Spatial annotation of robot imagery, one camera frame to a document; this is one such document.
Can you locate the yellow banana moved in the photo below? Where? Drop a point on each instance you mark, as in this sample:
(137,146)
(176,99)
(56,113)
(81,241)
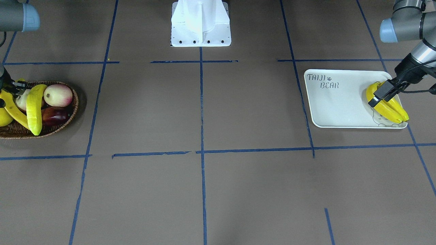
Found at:
(381,105)
(396,107)

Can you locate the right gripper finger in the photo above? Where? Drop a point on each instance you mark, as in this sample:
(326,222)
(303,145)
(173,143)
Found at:
(18,87)

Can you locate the white pedestal base plate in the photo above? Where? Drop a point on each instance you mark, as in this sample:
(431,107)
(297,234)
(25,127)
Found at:
(200,23)

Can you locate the yellow banana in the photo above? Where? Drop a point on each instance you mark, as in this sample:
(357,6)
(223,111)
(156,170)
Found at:
(35,118)
(5,118)
(12,109)

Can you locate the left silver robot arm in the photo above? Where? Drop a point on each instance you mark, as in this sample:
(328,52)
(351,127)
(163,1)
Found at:
(409,21)

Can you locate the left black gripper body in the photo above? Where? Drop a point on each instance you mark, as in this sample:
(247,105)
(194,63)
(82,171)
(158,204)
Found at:
(411,70)

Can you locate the white garlic bulb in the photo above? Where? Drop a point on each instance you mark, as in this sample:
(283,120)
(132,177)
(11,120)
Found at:
(22,100)

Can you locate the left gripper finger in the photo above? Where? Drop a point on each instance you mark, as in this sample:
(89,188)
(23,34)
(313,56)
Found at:
(380,91)

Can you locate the woven wicker basket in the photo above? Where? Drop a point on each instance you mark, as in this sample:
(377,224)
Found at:
(15,130)

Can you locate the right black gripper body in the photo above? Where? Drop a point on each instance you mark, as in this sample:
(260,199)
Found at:
(5,82)

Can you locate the yellow banana front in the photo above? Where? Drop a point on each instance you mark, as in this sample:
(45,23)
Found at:
(35,118)

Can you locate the yellow banana back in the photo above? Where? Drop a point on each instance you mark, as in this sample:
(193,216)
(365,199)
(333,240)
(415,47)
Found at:
(5,118)

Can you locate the white bear tray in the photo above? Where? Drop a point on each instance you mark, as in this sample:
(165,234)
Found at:
(337,99)

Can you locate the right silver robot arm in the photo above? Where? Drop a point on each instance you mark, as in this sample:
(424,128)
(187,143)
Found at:
(15,16)

